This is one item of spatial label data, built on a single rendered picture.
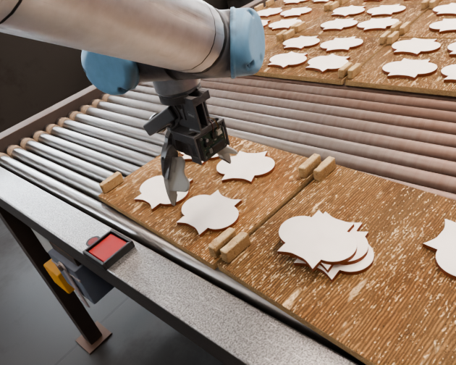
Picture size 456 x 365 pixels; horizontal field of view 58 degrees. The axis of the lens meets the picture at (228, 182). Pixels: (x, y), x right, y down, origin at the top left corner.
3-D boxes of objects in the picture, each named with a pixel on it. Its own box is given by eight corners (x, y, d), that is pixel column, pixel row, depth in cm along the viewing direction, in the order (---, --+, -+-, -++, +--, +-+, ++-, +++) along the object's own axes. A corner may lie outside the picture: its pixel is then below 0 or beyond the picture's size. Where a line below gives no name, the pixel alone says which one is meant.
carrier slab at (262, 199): (214, 270, 73) (212, 264, 72) (100, 200, 100) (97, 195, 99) (326, 168, 91) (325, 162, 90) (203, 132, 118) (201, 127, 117)
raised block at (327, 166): (320, 182, 84) (319, 171, 83) (313, 179, 86) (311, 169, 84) (336, 167, 87) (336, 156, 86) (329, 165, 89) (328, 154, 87)
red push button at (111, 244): (106, 266, 81) (103, 261, 80) (90, 256, 85) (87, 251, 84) (129, 247, 84) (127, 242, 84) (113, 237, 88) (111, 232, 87)
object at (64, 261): (96, 318, 103) (64, 268, 93) (69, 295, 112) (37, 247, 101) (131, 287, 109) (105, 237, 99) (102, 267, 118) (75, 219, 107)
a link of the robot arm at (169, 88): (138, 69, 65) (177, 50, 69) (148, 96, 68) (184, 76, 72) (167, 75, 60) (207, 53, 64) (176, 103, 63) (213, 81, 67)
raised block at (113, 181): (105, 195, 99) (100, 185, 97) (101, 193, 100) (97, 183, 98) (125, 181, 102) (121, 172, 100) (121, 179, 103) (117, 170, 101)
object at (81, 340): (90, 355, 176) (-21, 199, 128) (75, 341, 184) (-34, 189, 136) (112, 334, 183) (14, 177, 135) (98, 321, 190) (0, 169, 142)
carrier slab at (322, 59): (342, 85, 122) (341, 71, 120) (238, 74, 149) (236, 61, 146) (393, 41, 141) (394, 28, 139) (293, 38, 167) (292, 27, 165)
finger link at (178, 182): (177, 214, 70) (189, 161, 69) (156, 203, 74) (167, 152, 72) (190, 214, 72) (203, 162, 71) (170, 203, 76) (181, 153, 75)
